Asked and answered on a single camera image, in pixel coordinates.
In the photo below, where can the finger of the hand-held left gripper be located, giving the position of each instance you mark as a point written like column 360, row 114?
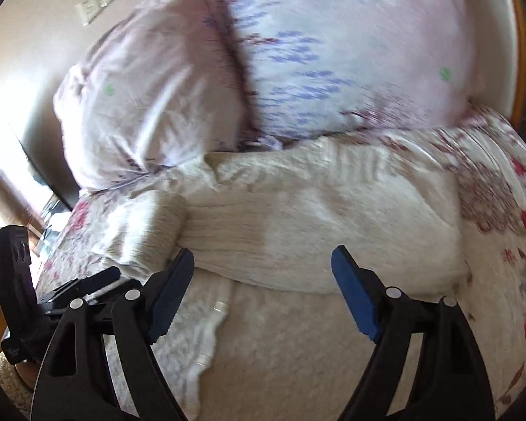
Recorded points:
column 105, row 278

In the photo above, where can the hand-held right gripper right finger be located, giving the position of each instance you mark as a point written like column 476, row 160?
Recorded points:
column 355, row 294

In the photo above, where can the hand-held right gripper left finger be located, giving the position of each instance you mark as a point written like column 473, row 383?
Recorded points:
column 168, row 298

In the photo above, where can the cream knit sweater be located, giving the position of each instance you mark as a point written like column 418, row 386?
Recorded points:
column 315, row 219

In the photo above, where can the cream lace-edged blanket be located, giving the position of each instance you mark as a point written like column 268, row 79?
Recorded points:
column 298, row 351

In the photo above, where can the beige shaggy rug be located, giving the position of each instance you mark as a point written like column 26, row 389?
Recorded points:
column 6, row 381

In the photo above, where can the floral bed sheet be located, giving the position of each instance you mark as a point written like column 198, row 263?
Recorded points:
column 499, row 193

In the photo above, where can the pink floral pillow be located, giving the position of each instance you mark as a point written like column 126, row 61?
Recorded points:
column 158, row 87

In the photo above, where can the white pillow with blue flowers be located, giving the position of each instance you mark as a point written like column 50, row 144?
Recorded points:
column 346, row 48

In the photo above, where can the white padded wooden headboard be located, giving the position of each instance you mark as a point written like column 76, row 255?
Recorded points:
column 510, row 52

